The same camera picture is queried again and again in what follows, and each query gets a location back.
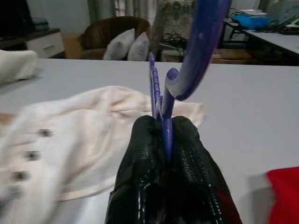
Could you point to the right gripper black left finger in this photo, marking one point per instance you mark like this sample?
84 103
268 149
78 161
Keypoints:
142 175

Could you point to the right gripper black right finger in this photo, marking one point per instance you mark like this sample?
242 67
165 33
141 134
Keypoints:
194 175

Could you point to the cream shirt with black buttons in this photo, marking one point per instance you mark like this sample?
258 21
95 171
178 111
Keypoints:
81 140

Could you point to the purple plastic hanger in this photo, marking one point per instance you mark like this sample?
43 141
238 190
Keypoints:
201 46

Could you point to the red cloth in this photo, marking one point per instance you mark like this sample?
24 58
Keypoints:
285 193

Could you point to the grey pillow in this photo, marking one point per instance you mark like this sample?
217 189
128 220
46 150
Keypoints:
119 44
139 47

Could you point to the brown armchair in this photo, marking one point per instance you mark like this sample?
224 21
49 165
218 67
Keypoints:
100 30

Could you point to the grey desk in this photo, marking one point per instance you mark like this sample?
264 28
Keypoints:
275 40

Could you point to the white drawer cabinet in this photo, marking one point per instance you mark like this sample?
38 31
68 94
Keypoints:
44 44

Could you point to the blue bag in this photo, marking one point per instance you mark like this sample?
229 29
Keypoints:
250 21

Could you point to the white folded cloth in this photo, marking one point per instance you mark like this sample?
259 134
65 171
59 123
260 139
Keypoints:
16 65

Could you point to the flat white box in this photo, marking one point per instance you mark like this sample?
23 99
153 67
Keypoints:
253 12

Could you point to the grey printer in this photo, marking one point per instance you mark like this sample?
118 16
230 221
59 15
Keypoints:
285 10

